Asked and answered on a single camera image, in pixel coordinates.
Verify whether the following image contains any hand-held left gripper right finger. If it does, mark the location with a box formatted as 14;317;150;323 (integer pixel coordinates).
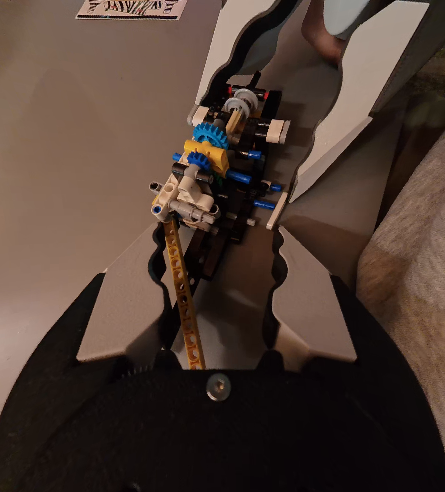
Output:
264;226;358;373

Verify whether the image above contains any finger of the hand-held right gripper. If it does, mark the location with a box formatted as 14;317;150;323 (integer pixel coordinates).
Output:
289;0;431;203
194;0;305;107

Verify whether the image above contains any person's right hand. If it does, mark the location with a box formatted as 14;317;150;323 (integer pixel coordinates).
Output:
300;0;347;68

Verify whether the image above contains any lego vehicle chassis assembly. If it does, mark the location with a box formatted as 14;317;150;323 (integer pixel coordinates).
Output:
147;71;293;371

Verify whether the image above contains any small white lego beam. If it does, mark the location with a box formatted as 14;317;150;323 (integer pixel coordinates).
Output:
266;191;289;231

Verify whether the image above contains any zebra striped sticker sheet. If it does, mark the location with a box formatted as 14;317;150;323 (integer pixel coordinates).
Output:
75;0;189;21

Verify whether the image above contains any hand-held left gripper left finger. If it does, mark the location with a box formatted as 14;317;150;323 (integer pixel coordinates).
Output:
76;223;178;365

